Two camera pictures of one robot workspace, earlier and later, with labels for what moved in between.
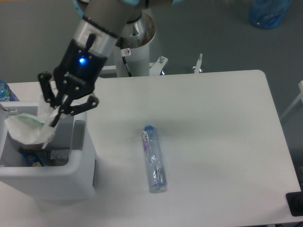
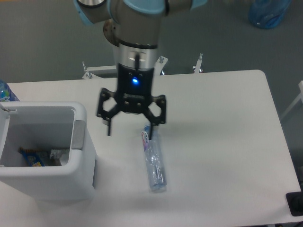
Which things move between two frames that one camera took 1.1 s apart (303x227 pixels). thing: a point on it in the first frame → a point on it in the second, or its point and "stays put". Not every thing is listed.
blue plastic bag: (266, 14) stays put
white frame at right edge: (297, 101) stays put
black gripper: (76, 72) → (134, 91)
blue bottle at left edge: (6, 93) stays put
